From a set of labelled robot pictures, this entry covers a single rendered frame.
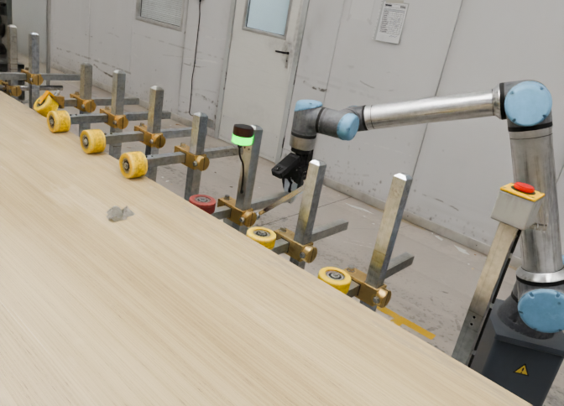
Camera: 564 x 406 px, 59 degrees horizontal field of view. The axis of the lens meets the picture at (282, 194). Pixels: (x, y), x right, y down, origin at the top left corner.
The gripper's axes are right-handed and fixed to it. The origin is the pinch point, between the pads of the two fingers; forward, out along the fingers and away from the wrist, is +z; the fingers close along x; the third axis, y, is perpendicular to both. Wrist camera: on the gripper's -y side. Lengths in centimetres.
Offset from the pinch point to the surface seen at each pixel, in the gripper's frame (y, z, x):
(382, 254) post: -29, -13, -55
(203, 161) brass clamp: -28.3, -13.8, 16.1
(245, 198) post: -29.0, -9.2, -6.2
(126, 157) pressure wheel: -52, -16, 24
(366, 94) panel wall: 232, -1, 122
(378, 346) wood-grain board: -55, -9, -72
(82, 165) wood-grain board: -59, -9, 38
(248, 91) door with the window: 226, 28, 257
